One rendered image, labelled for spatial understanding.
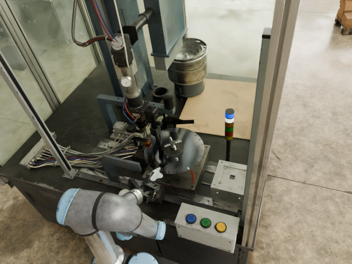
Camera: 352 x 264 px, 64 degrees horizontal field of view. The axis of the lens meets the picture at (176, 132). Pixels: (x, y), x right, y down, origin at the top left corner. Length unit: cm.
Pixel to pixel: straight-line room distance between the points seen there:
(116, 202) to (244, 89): 157
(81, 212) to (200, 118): 127
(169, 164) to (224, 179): 29
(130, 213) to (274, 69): 58
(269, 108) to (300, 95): 271
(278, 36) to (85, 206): 69
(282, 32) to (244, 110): 143
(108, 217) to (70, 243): 167
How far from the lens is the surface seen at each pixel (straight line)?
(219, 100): 213
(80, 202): 92
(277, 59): 69
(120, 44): 121
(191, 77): 202
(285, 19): 65
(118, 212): 89
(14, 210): 297
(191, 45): 217
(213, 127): 192
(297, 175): 269
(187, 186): 152
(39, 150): 208
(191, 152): 152
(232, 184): 146
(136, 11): 201
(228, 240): 135
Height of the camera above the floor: 211
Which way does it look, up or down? 45 degrees down
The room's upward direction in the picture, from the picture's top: 9 degrees counter-clockwise
